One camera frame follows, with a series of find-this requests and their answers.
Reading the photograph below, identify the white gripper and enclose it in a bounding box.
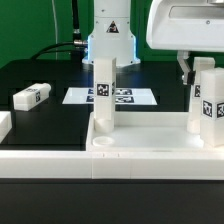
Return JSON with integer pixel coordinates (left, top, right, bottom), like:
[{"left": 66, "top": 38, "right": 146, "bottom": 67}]
[{"left": 146, "top": 0, "right": 224, "bottom": 85}]

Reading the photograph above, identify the white desk top tray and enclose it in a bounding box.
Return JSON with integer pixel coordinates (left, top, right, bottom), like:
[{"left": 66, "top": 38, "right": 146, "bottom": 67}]
[{"left": 86, "top": 111, "right": 224, "bottom": 153}]

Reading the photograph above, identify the white front fence bar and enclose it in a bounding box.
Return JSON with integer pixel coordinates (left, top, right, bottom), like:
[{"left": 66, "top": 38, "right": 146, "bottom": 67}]
[{"left": 0, "top": 150, "right": 224, "bottom": 180}]

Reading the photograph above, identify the white marker base bracket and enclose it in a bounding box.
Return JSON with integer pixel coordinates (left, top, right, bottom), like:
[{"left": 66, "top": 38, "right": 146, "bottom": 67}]
[{"left": 63, "top": 87, "right": 157, "bottom": 105}]

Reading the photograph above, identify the white thin cable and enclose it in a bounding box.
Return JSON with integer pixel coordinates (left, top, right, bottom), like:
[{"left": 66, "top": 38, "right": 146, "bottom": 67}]
[{"left": 51, "top": 0, "right": 60, "bottom": 61}]

